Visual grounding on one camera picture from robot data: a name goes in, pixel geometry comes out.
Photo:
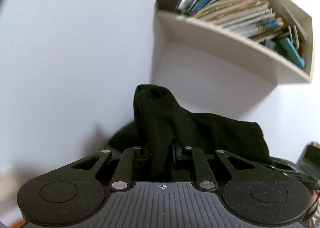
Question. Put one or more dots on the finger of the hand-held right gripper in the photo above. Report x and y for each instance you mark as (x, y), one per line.
(290, 171)
(282, 161)

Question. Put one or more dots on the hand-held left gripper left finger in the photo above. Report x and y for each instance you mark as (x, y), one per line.
(140, 155)

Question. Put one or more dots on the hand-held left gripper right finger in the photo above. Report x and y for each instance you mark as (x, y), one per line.
(174, 154)

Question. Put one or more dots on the black fleece garment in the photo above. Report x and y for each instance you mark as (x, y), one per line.
(162, 118)

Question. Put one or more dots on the teal plastic case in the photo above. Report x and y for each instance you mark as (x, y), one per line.
(291, 52)

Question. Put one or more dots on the stack of books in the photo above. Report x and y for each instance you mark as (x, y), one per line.
(240, 10)

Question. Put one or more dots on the white wall shelf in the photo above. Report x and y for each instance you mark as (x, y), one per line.
(225, 40)

